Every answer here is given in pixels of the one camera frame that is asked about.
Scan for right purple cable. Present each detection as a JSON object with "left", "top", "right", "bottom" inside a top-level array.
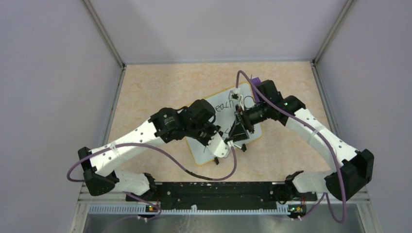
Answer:
[{"left": 235, "top": 70, "right": 348, "bottom": 224}]

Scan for white cable duct rail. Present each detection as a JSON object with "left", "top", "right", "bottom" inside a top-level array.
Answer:
[{"left": 88, "top": 204, "right": 291, "bottom": 215}]

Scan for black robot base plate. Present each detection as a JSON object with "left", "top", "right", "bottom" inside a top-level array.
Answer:
[{"left": 140, "top": 182, "right": 318, "bottom": 210}]

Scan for yellow-framed whiteboard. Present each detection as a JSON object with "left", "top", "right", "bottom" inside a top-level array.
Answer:
[{"left": 186, "top": 82, "right": 263, "bottom": 166}]

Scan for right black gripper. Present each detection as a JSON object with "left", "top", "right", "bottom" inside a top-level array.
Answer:
[{"left": 228, "top": 102, "right": 270, "bottom": 142}]

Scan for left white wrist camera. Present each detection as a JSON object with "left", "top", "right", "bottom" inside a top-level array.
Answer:
[{"left": 206, "top": 133, "right": 231, "bottom": 158}]

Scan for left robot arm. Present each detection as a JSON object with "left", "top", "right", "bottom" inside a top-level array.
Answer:
[{"left": 78, "top": 99, "right": 230, "bottom": 201}]

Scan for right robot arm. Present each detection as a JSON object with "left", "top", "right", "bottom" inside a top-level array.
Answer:
[{"left": 226, "top": 80, "right": 374, "bottom": 201}]

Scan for purple eraser holder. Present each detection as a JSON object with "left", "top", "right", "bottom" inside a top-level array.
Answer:
[{"left": 251, "top": 77, "right": 261, "bottom": 86}]

